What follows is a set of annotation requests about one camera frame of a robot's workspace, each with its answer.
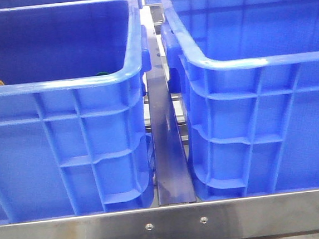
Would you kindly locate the blue plastic bin right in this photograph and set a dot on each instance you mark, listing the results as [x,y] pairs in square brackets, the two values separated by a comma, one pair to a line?
[249,78]

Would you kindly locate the green push button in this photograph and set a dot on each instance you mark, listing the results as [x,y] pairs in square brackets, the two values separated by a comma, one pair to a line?
[102,73]

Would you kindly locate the steel front rail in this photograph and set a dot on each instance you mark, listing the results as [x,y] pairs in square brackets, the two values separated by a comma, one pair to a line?
[244,218]

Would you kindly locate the blue plastic bin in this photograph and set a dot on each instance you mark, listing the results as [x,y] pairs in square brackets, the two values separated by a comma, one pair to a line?
[249,78]
[73,143]

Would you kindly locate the blue plastic bin left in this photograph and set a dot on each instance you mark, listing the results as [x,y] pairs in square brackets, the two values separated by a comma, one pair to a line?
[73,143]

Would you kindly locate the steel divider bar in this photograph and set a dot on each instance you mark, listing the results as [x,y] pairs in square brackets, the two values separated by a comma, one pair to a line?
[173,180]

